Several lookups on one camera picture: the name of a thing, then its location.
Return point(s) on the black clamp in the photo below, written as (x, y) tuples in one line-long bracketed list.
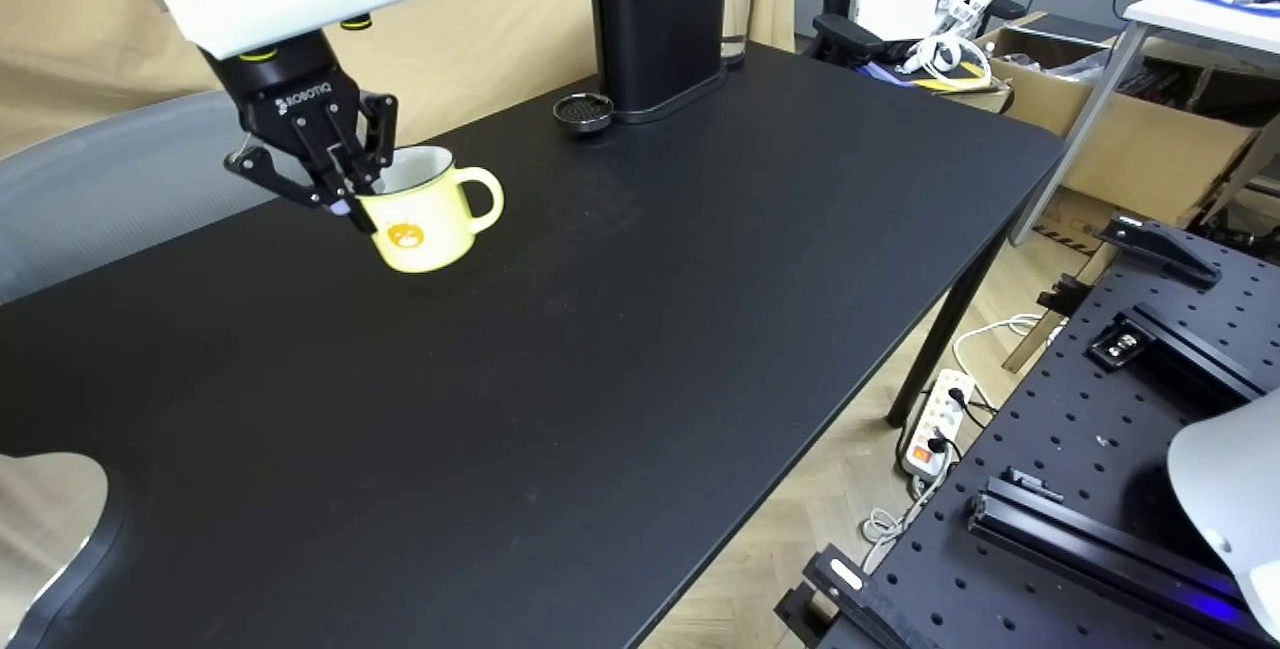
[(1160, 247), (850, 594)]

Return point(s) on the white power strip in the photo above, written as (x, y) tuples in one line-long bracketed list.
[(938, 424)]

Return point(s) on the cardboard box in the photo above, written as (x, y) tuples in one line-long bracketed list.
[(1130, 144)]

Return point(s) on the round black drip tray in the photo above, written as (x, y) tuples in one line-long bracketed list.
[(583, 112)]

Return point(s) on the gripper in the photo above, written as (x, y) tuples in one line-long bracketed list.
[(295, 94)]

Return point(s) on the white table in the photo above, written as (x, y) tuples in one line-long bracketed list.
[(1210, 21)]

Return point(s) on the yellow mug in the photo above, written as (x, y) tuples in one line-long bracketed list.
[(430, 224)]

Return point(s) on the black coffee machine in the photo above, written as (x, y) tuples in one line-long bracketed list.
[(655, 19)]

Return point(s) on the grey mesh office chair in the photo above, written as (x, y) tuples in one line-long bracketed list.
[(110, 179)]

